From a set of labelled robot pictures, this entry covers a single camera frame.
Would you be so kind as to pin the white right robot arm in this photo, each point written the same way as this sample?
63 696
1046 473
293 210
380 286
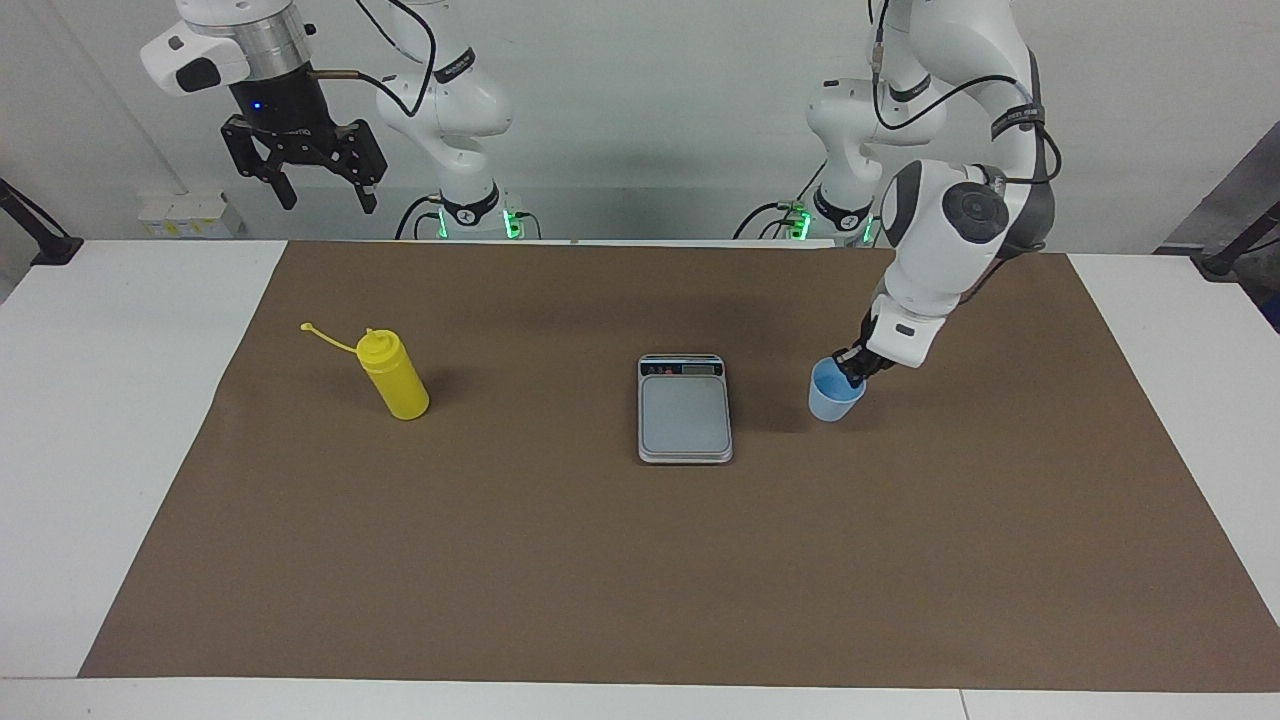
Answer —
460 110

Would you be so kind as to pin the light blue plastic cup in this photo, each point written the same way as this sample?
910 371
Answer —
830 405

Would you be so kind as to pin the brown paper mat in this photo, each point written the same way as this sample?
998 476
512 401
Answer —
600 560

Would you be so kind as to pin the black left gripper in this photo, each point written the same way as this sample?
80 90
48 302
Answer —
868 330

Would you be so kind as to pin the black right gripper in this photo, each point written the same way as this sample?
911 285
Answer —
282 110

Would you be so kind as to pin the yellow squeeze bottle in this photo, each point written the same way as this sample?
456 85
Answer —
400 385

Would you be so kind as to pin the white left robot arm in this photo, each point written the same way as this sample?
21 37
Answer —
940 230

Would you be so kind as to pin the blue object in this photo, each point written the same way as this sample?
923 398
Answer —
1273 312

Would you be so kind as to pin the silver digital kitchen scale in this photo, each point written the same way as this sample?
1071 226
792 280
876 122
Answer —
685 415

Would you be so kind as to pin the white wall socket strip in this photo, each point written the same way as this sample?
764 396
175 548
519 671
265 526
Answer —
190 215

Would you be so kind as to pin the black clamp stand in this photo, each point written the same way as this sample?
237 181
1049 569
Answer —
55 248
1225 262

